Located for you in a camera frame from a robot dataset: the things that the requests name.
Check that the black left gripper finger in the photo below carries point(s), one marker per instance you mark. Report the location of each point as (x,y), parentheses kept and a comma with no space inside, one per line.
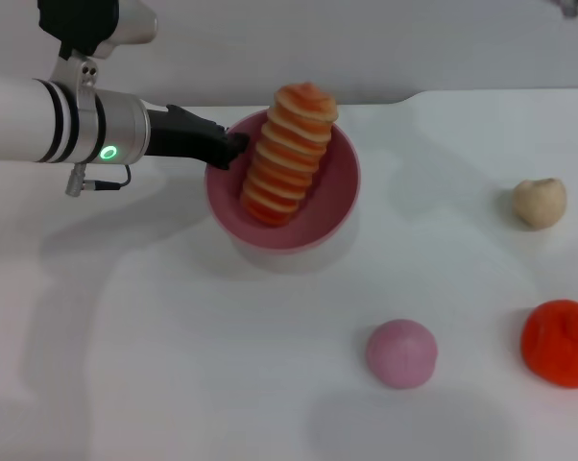
(236,146)

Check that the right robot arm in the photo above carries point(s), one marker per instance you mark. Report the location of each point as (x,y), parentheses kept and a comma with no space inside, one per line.
(574,6)

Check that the beige heart-shaped bun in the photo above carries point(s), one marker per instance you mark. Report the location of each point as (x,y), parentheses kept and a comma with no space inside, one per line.
(538,201)

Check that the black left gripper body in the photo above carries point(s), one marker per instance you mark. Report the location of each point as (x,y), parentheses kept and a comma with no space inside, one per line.
(183,137)

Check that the orange striped bread roll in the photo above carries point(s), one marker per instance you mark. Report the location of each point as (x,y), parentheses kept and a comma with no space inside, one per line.
(286,158)

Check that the left wrist camera housing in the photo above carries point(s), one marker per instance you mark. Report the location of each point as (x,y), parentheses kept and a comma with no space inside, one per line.
(97,24)

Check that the red-orange round bread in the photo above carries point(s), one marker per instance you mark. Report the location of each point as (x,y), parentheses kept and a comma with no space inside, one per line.
(560,343)

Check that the pink round bun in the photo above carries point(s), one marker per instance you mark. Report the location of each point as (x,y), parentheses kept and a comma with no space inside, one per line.
(400,353)

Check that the pink plastic bowl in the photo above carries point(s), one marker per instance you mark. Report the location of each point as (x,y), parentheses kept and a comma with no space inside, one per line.
(318,211)

